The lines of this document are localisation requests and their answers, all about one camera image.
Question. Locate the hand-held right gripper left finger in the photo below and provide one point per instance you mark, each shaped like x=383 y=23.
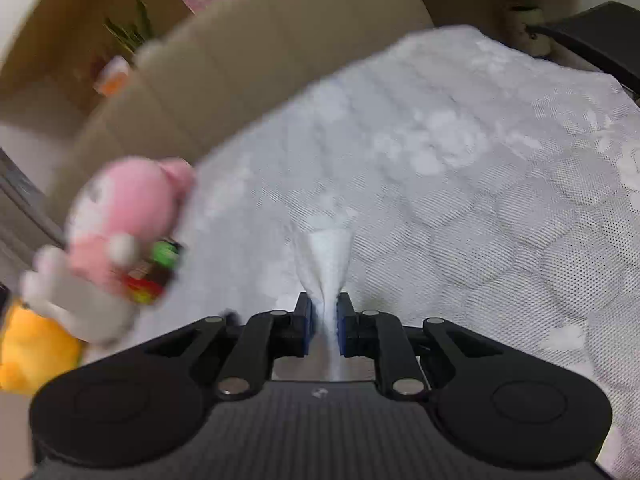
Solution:
x=306 y=325

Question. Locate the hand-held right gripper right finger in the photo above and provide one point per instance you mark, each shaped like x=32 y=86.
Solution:
x=343 y=325

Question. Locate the small strawberry plush toy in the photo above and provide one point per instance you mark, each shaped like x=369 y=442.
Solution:
x=150 y=280

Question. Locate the grey patterned bed cover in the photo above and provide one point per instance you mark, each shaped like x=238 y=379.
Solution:
x=450 y=185

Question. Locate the pink white plush toy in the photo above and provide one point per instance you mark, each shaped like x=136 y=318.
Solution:
x=125 y=195

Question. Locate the yellow plush toy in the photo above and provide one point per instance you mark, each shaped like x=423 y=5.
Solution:
x=30 y=350

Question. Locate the beige padded headboard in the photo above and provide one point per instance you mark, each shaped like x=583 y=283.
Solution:
x=250 y=35

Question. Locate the beige curtain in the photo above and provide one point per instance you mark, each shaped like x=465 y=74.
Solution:
x=20 y=220

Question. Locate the orange tissue box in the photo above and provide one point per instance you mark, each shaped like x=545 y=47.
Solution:
x=112 y=77

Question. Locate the green potted plant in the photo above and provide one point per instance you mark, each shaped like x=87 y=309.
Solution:
x=131 y=35

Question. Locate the white pot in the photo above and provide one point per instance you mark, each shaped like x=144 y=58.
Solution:
x=525 y=35

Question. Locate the black chair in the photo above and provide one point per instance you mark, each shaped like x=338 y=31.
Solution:
x=600 y=30

